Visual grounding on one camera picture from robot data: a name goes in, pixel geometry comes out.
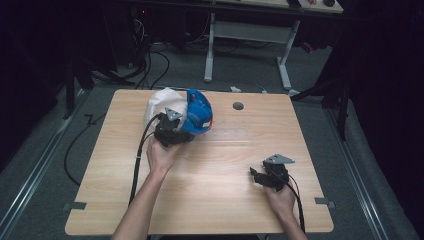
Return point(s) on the black round object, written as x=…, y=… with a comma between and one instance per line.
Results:
x=329, y=2

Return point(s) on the white cap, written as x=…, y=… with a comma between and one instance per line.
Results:
x=163, y=100

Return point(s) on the black metal stand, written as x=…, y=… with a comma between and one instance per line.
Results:
x=341, y=103
x=70, y=90

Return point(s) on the blue cap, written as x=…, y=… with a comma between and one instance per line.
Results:
x=200, y=113

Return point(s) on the aluminium floor rail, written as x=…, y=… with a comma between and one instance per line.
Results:
x=33, y=173
x=353, y=173

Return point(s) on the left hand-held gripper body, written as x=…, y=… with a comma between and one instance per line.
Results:
x=168, y=131

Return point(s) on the small white scrap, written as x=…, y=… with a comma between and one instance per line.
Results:
x=235, y=89

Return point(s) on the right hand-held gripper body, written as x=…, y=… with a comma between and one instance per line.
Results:
x=276, y=175

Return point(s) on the small red object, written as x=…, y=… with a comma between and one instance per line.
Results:
x=307, y=47

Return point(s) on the black round table grommet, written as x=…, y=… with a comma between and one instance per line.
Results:
x=238, y=106

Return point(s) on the grey tape strip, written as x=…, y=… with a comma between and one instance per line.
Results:
x=75, y=205
x=325, y=201

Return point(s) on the person's left hand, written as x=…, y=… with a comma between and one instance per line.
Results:
x=160, y=158

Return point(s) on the white-framed desk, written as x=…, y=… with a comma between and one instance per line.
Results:
x=246, y=33

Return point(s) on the person's right hand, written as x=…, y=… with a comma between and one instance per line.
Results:
x=281, y=201

